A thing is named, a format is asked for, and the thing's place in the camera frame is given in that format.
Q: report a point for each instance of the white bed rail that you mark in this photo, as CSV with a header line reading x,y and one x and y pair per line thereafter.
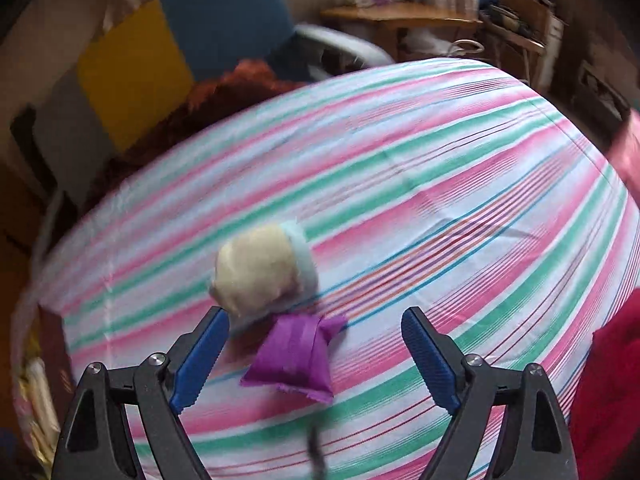
x,y
47,230

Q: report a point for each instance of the wooden shelf unit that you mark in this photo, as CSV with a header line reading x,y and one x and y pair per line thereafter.
x,y
520,25

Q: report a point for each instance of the purple packet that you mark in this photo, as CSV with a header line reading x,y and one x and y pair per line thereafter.
x,y
295,360

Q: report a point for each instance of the maroon tin box gold inside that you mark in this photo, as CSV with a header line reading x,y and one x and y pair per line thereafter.
x,y
52,345

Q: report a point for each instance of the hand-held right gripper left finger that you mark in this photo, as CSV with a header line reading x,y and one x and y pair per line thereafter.
x,y
200,360

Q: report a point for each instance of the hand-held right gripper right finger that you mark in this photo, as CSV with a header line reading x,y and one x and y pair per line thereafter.
x,y
430,360

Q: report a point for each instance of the striped bed sheet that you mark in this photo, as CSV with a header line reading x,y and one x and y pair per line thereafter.
x,y
400,185

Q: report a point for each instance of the pink cloth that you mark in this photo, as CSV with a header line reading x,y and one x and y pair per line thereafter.
x,y
627,155

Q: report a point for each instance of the wooden desk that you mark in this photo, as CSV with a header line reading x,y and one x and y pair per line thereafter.
x,y
395,15

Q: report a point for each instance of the grey yellow blue headboard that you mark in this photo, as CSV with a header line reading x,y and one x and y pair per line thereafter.
x,y
135,70

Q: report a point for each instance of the red garment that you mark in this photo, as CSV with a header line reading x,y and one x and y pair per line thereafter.
x,y
610,385

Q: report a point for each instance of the cream plush toy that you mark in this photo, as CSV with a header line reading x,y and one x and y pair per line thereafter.
x,y
255,275

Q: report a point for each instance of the grey bed rail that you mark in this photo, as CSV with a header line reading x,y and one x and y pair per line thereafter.
x,y
345,47

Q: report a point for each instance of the dark red blanket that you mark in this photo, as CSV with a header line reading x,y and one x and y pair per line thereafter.
x,y
220,95

